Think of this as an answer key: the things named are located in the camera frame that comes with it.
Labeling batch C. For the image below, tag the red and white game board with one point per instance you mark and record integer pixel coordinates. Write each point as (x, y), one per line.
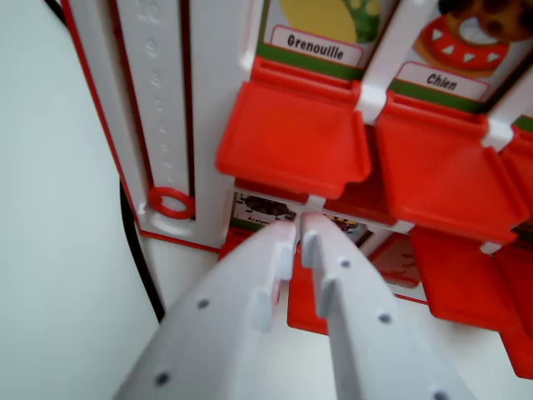
(166, 83)

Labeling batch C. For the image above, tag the frog picture card Grenouille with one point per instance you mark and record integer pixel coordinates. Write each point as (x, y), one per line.
(316, 41)

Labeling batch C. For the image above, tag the dog picture card Chien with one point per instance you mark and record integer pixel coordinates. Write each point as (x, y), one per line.
(441, 80)

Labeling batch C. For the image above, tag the red plastic flap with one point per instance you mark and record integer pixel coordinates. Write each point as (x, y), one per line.
(441, 175)
(291, 137)

